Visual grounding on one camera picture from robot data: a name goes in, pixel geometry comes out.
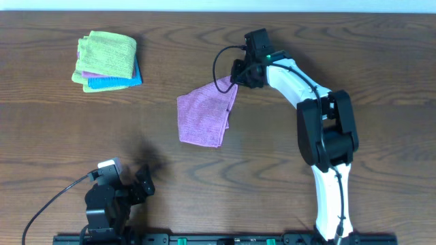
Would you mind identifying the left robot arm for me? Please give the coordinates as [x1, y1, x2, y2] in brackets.
[79, 165, 155, 244]

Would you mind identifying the blue folded cloth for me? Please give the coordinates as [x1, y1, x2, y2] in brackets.
[88, 59, 142, 89]

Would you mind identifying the green folded cloth on top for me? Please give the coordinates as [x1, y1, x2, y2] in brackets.
[76, 31, 137, 79]

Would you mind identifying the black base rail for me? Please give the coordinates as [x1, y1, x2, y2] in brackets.
[52, 232, 399, 245]

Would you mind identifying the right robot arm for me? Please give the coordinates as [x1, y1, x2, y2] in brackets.
[231, 29, 359, 244]

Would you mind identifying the light green bottom folded cloth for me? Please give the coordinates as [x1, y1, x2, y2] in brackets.
[71, 37, 129, 94]

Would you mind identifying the purple microfibre cloth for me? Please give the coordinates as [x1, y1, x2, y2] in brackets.
[177, 76, 238, 148]

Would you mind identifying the pink folded cloth in stack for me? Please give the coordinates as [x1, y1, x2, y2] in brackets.
[77, 52, 136, 78]

